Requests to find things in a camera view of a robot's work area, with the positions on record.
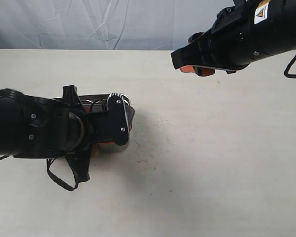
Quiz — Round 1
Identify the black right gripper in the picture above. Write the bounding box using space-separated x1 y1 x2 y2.
171 0 264 77

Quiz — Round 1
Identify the dark transparent lunch box lid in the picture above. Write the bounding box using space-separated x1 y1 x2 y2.
79 94 135 131

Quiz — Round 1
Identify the blue-grey backdrop cloth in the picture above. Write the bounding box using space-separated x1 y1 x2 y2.
0 0 234 50

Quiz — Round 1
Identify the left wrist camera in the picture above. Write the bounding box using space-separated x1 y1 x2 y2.
82 93 130 146

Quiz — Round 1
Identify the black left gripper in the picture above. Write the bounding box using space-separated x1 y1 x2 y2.
13 85 113 183

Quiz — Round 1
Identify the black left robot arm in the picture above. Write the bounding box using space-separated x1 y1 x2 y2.
0 85 113 184

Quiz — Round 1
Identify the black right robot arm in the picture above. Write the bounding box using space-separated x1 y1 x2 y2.
171 0 296 77

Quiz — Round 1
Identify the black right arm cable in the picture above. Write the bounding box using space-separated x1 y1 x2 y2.
283 46 296 81

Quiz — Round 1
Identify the stainless steel lunch box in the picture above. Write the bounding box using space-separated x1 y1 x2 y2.
88 120 131 153

